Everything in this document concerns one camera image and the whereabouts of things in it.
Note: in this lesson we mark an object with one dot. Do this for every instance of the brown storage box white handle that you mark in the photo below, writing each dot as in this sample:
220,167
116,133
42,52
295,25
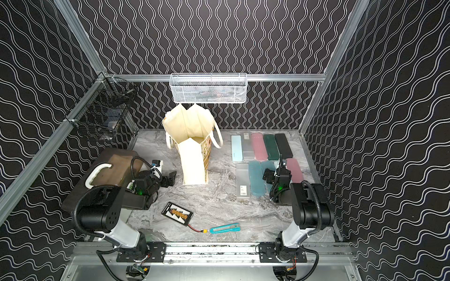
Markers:
112,167

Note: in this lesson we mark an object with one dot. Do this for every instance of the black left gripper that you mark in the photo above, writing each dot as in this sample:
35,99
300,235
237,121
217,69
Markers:
163,179

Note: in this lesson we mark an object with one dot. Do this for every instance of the translucent green pencil case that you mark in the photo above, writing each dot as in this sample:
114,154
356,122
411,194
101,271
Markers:
269,165

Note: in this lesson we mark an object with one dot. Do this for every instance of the cream canvas tote bag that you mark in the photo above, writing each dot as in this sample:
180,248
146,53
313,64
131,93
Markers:
193,132

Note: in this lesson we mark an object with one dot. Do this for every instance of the black pencil case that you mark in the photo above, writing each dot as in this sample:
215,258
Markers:
283,146

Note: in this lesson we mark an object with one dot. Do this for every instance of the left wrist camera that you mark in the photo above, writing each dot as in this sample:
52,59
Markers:
153,169

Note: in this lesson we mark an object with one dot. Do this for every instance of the white wire mesh basket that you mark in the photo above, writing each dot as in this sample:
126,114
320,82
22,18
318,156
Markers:
209,88

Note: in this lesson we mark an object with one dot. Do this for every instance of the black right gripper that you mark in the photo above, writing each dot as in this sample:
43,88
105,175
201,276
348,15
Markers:
271,175

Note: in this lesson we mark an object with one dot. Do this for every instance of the black battery pack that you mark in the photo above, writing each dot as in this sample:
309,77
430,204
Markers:
177,213

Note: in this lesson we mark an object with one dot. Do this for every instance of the translucent grey pencil case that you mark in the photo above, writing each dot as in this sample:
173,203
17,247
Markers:
242,181
246,143

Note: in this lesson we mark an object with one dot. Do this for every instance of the teal pencil case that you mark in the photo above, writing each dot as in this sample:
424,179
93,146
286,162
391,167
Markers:
257,183

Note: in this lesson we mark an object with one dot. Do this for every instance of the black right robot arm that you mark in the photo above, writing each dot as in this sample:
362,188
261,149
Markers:
310,208

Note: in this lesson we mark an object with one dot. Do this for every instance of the dark green pencil case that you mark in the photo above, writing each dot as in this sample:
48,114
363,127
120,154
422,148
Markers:
271,147

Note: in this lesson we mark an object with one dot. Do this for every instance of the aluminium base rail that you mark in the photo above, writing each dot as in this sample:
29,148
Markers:
216,254

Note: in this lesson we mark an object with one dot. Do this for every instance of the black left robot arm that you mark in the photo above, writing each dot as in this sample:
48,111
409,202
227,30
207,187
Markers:
97,212

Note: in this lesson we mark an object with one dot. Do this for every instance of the teal utility knife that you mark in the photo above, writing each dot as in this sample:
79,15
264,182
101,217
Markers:
235,227

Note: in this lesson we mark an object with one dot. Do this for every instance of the light green case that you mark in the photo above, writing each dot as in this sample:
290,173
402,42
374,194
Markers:
237,152

